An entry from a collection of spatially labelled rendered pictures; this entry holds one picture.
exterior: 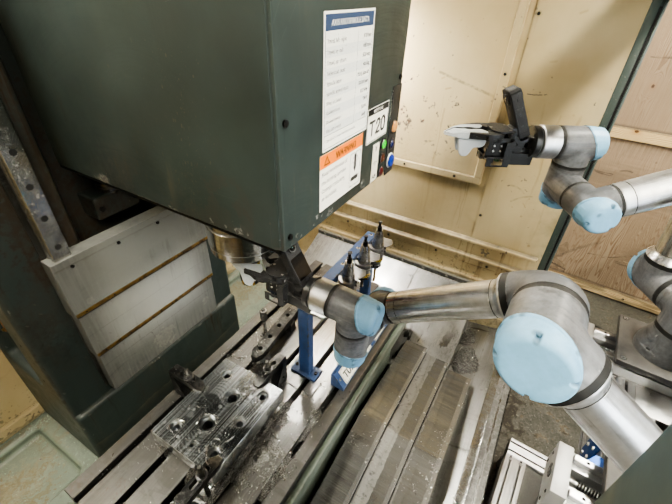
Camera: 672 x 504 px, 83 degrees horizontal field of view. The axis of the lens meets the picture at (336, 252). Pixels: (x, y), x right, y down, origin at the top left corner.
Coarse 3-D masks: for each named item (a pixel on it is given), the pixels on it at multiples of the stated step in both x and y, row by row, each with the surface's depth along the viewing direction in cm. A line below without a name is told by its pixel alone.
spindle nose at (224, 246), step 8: (208, 232) 79; (216, 232) 77; (208, 240) 82; (216, 240) 78; (224, 240) 77; (232, 240) 77; (240, 240) 77; (216, 248) 80; (224, 248) 78; (232, 248) 78; (240, 248) 78; (248, 248) 78; (256, 248) 79; (216, 256) 82; (224, 256) 80; (232, 256) 79; (240, 256) 79; (248, 256) 79; (256, 256) 80; (264, 256) 82
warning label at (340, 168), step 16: (352, 144) 72; (320, 160) 63; (336, 160) 68; (352, 160) 74; (320, 176) 65; (336, 176) 70; (352, 176) 76; (320, 192) 67; (336, 192) 72; (320, 208) 69
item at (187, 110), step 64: (0, 0) 68; (64, 0) 59; (128, 0) 53; (192, 0) 47; (256, 0) 43; (320, 0) 50; (384, 0) 65; (64, 64) 68; (128, 64) 59; (192, 64) 52; (256, 64) 47; (320, 64) 55; (384, 64) 73; (64, 128) 79; (128, 128) 67; (192, 128) 59; (256, 128) 52; (320, 128) 60; (128, 192) 79; (192, 192) 67; (256, 192) 58
